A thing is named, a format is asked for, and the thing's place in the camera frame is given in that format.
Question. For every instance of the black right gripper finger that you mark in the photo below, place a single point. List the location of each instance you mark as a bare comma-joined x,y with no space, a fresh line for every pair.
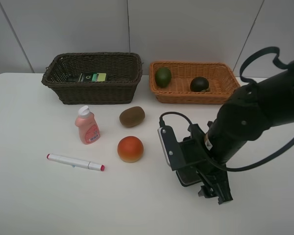
207,192

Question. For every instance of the white marker pink caps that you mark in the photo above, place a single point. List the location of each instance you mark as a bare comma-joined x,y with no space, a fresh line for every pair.
76,162

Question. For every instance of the pink bottle white cap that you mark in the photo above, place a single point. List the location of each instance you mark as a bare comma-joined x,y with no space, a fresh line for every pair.
87,125

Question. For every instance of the green avocado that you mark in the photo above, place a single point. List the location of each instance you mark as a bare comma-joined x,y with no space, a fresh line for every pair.
163,77

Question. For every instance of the grey felt board eraser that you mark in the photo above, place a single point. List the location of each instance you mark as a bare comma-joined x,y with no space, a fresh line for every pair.
188,177

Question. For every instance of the brown kiwi fruit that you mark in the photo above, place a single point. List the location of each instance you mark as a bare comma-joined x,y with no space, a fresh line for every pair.
132,116

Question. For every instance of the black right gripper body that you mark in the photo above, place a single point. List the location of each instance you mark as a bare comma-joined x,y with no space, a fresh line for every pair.
196,154

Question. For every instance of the orange red round fruit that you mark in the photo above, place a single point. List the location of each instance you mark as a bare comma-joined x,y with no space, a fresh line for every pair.
130,149

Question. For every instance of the dark brown wicker basket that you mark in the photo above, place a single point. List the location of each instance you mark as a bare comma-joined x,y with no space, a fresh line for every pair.
123,72

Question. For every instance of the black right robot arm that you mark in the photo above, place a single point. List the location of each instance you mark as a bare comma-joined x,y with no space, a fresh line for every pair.
251,110

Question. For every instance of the dark green cleanser bottle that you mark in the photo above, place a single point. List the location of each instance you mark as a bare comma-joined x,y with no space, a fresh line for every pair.
88,77

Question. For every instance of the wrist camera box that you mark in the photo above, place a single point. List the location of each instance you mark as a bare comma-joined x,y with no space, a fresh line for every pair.
171,148

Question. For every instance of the orange wicker basket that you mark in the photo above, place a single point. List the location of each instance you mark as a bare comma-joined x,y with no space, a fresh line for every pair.
222,82

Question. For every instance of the dark purple mangosteen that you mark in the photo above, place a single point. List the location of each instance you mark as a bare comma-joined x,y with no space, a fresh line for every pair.
199,84

